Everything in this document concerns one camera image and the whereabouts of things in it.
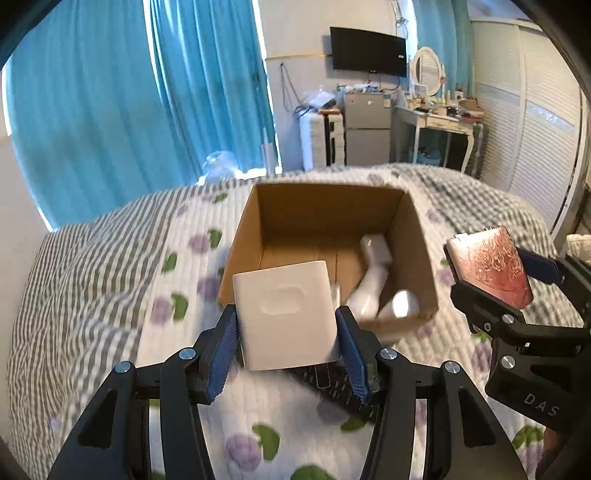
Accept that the black wall television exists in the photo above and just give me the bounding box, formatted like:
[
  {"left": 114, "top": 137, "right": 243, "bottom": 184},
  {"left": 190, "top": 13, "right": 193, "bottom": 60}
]
[{"left": 329, "top": 27, "right": 407, "bottom": 77}]

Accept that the white bottle in box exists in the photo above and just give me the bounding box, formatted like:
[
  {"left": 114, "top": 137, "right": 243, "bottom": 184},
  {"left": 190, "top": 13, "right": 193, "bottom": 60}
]
[{"left": 346, "top": 235, "right": 393, "bottom": 322}]

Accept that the pink rose card box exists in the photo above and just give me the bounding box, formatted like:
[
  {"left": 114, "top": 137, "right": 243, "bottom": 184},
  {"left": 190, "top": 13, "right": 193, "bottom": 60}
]
[{"left": 444, "top": 226, "right": 534, "bottom": 310}]

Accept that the oval vanity mirror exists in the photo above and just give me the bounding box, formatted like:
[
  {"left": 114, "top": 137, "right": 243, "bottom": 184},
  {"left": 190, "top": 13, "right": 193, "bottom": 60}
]
[{"left": 410, "top": 46, "right": 446, "bottom": 97}]

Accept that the black remote control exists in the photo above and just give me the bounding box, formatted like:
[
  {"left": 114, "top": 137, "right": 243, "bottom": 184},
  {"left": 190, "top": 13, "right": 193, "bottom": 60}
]
[{"left": 287, "top": 362, "right": 379, "bottom": 424}]

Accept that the blue curtain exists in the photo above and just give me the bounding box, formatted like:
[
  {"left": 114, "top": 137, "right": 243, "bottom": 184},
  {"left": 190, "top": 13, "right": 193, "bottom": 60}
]
[{"left": 3, "top": 1, "right": 274, "bottom": 228}]

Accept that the white dressing table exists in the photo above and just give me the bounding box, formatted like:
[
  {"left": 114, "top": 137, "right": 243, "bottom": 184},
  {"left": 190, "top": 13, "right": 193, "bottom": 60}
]
[{"left": 390, "top": 106, "right": 485, "bottom": 174}]

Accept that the small grey refrigerator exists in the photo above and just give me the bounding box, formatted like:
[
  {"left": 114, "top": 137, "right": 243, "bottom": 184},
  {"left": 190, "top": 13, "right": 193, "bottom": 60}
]
[{"left": 342, "top": 93, "right": 392, "bottom": 167}]

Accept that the white cylinder in box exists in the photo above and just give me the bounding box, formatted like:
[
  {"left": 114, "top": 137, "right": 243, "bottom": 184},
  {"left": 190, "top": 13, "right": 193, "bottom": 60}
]
[{"left": 377, "top": 289, "right": 420, "bottom": 320}]

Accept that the brown cardboard box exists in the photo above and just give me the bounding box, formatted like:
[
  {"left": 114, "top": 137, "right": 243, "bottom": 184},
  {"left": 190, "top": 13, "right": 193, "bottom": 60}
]
[{"left": 217, "top": 183, "right": 439, "bottom": 342}]

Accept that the white suitcase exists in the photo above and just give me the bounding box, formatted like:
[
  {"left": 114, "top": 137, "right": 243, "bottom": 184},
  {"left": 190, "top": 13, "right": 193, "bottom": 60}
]
[{"left": 298, "top": 112, "right": 346, "bottom": 171}]

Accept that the floral quilted bedspread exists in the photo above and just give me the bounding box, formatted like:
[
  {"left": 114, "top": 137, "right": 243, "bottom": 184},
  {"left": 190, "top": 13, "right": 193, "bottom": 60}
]
[{"left": 7, "top": 165, "right": 558, "bottom": 479}]

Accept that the white power adapter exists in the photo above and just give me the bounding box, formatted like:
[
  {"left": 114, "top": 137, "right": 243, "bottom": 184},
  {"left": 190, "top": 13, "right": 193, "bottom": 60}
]
[{"left": 232, "top": 260, "right": 339, "bottom": 371}]

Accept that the white louvered wardrobe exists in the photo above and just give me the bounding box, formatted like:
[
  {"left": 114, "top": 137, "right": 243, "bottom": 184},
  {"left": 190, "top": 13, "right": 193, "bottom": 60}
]
[{"left": 472, "top": 18, "right": 588, "bottom": 235}]

